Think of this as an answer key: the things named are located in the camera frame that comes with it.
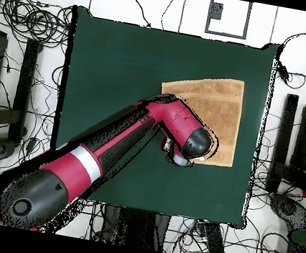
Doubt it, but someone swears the grey floor hatch frame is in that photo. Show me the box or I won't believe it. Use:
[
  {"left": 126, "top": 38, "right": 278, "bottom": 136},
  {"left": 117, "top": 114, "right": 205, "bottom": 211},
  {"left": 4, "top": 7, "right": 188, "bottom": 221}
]
[{"left": 204, "top": 0, "right": 254, "bottom": 41}]

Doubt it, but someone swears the tan terry towel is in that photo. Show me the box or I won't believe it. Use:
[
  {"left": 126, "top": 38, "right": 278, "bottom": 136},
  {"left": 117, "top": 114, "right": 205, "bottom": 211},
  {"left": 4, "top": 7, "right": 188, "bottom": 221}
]
[{"left": 149, "top": 67, "right": 249, "bottom": 170}]

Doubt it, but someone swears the black power strip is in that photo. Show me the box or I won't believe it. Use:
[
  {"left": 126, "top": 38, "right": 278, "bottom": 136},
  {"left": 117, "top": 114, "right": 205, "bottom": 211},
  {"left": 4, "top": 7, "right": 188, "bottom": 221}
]
[{"left": 197, "top": 220, "right": 231, "bottom": 253}]

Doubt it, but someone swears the tangle of black cables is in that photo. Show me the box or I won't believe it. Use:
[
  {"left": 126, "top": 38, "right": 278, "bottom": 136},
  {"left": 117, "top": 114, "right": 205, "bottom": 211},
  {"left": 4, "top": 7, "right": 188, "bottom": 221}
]
[{"left": 0, "top": 0, "right": 76, "bottom": 51}]

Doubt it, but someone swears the black stand frame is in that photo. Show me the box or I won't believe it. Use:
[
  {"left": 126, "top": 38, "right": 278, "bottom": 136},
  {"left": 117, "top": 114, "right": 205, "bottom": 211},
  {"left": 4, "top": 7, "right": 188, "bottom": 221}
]
[
  {"left": 264, "top": 92, "right": 306, "bottom": 199},
  {"left": 0, "top": 32, "right": 43, "bottom": 144}
]

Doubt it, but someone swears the black power adapter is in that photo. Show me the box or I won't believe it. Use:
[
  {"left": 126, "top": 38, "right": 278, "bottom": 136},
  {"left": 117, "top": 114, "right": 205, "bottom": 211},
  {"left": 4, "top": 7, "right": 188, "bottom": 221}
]
[
  {"left": 24, "top": 136, "right": 38, "bottom": 155},
  {"left": 274, "top": 62, "right": 293, "bottom": 84}
]

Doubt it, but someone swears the dark green table cloth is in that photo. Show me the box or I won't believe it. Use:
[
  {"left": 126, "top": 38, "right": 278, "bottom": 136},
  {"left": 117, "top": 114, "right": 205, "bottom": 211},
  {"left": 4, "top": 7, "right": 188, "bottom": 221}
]
[{"left": 40, "top": 4, "right": 282, "bottom": 231}]

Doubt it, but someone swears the black cable with plug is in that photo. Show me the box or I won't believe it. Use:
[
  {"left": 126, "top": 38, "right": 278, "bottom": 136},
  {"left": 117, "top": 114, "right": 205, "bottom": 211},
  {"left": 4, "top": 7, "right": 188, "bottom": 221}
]
[{"left": 120, "top": 0, "right": 156, "bottom": 28}]

